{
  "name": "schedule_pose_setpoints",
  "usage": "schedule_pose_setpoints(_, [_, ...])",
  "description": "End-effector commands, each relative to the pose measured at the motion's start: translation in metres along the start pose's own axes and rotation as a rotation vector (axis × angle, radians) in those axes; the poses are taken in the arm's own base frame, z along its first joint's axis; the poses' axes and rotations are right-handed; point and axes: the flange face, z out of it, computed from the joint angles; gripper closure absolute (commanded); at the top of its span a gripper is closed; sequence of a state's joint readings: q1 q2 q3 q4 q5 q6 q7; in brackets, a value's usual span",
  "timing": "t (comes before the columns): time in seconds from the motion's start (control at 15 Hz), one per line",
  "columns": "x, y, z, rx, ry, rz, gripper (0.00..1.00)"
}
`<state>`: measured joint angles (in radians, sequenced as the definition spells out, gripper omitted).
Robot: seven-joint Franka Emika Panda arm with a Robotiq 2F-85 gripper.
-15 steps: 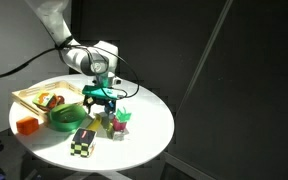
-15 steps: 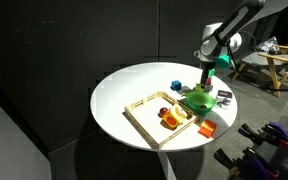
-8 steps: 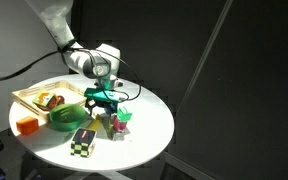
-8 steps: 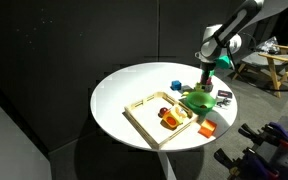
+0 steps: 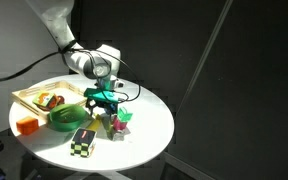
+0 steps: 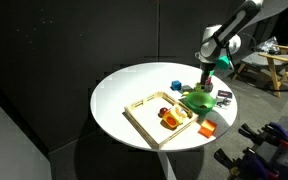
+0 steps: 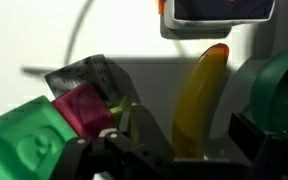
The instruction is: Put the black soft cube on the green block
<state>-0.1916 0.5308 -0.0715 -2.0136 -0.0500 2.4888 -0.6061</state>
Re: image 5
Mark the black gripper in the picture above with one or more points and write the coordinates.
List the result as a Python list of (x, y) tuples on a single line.
[(104, 105)]

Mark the black soft cube checkered sides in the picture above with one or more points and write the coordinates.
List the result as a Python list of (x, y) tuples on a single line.
[(83, 143)]

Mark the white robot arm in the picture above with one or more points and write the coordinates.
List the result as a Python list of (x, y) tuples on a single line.
[(80, 61)]

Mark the yellow-green block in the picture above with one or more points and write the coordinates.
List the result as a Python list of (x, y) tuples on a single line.
[(106, 125)]

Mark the magenta block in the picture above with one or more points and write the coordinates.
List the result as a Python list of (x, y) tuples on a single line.
[(120, 124)]

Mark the green block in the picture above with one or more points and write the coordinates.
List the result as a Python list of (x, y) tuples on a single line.
[(125, 114)]

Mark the grey block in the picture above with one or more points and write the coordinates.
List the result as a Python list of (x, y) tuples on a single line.
[(119, 135)]

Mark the colourful picture soft cube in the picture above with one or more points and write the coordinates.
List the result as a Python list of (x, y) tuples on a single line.
[(44, 100)]

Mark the orange block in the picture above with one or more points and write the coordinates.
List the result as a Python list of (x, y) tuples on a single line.
[(27, 126)]

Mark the green plastic bowl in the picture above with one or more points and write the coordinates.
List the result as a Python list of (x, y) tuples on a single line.
[(67, 116)]

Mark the dark red ball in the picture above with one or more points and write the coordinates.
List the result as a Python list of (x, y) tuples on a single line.
[(61, 100)]

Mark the wooden tray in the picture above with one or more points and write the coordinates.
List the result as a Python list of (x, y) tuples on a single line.
[(27, 96)]

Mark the green camera mount plate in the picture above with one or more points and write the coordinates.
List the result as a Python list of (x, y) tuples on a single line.
[(100, 95)]

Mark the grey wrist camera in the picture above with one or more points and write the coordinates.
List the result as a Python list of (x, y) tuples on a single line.
[(118, 84)]

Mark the white table pedestal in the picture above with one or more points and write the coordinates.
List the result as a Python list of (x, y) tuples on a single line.
[(97, 176)]

